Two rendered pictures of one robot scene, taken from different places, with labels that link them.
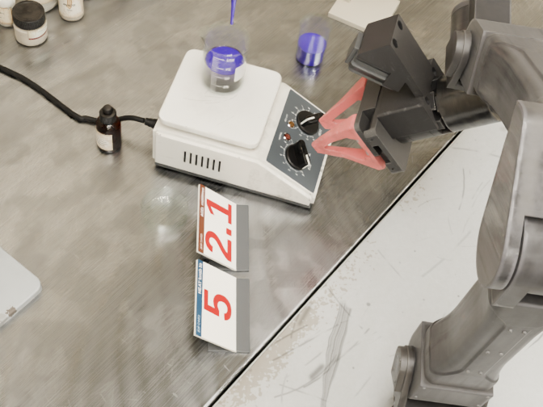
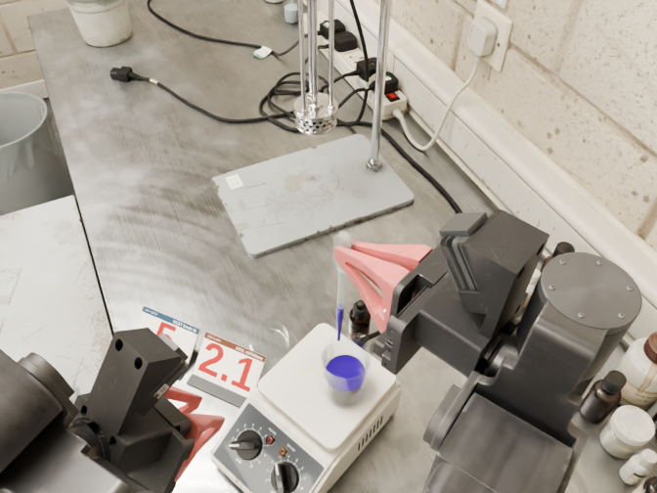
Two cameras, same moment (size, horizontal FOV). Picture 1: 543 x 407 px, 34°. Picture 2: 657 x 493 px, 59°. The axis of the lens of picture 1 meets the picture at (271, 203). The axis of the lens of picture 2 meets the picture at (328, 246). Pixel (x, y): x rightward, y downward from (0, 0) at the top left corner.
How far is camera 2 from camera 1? 0.92 m
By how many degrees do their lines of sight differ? 67
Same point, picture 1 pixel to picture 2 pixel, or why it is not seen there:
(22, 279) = (260, 246)
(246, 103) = (307, 397)
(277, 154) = (253, 420)
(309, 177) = (229, 455)
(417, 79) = (97, 390)
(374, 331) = not seen: hidden behind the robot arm
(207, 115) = (307, 358)
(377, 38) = (143, 339)
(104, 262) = (251, 295)
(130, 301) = (211, 300)
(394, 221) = not seen: outside the picture
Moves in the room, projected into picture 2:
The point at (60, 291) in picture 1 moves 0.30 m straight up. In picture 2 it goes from (242, 265) to (214, 99)
